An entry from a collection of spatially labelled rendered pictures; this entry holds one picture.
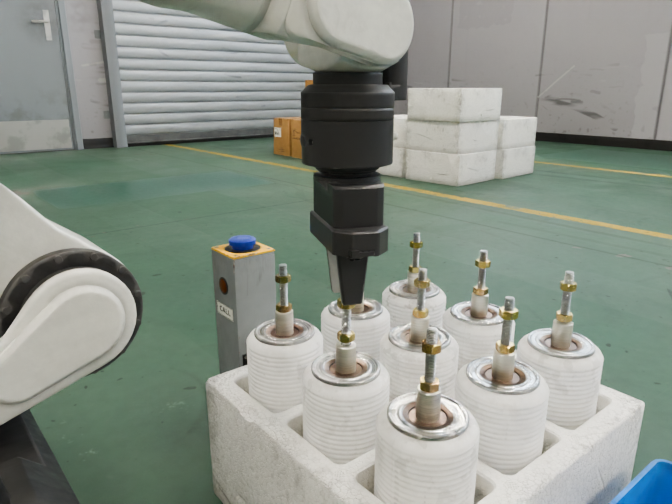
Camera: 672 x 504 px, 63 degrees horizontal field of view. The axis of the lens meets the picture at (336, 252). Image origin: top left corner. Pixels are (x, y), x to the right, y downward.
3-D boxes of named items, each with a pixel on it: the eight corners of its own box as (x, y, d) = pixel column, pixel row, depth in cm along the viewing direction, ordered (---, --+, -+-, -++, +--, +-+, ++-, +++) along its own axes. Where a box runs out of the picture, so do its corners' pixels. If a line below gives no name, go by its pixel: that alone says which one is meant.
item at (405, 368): (362, 456, 74) (364, 333, 68) (417, 433, 78) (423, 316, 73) (407, 499, 66) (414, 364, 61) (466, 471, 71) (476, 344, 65)
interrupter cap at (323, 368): (377, 354, 63) (377, 349, 63) (383, 389, 56) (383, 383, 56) (312, 355, 63) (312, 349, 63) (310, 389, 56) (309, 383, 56)
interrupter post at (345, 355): (356, 365, 61) (356, 338, 60) (357, 376, 59) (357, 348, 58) (334, 366, 61) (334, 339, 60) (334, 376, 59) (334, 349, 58)
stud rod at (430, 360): (426, 407, 50) (430, 331, 48) (420, 401, 51) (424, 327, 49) (435, 404, 50) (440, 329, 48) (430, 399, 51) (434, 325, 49)
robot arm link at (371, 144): (289, 228, 60) (287, 116, 57) (372, 223, 63) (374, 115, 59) (318, 262, 48) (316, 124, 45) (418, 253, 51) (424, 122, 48)
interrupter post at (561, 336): (549, 349, 65) (552, 323, 64) (549, 340, 67) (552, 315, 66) (570, 352, 64) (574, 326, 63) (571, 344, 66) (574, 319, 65)
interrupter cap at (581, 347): (524, 354, 64) (524, 349, 63) (529, 329, 70) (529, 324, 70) (595, 366, 61) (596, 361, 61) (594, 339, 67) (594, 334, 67)
